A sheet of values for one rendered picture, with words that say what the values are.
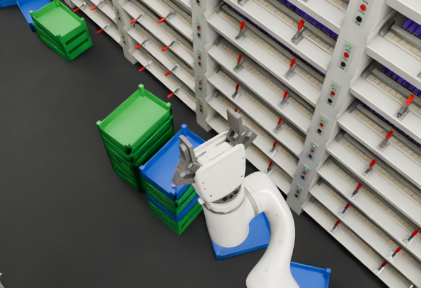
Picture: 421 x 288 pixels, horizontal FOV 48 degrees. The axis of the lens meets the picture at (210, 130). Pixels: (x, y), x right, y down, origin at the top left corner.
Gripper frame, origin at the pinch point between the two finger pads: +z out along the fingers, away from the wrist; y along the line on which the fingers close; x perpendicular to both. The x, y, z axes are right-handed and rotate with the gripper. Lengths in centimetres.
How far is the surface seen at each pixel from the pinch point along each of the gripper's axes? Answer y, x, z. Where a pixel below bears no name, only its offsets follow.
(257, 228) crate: 44, -58, -156
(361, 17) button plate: 68, -30, -26
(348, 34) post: 68, -34, -34
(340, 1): 73, -43, -30
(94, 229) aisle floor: -24, -104, -147
